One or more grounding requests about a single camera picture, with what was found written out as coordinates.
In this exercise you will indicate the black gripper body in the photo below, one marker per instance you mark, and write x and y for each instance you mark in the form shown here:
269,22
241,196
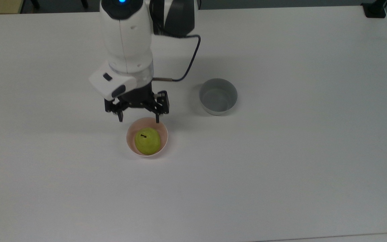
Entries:
139,95

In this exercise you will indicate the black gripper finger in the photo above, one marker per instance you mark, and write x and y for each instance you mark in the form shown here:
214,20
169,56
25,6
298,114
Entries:
113,107
161,102

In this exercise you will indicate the green pear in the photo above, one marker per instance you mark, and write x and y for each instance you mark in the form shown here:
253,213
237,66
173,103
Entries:
148,142

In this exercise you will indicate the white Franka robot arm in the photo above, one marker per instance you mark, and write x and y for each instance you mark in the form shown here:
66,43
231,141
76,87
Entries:
128,37

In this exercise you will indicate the pink plastic bowl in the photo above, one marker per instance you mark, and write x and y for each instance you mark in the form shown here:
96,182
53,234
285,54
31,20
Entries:
130,140

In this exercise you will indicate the grey plastic bowl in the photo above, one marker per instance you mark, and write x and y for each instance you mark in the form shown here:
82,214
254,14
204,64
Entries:
217,97

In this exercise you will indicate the black chair leg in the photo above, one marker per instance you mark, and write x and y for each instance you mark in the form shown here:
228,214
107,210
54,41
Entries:
35,3
84,3

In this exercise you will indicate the black table clamp mount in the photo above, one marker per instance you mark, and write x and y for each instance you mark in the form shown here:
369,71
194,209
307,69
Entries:
374,10

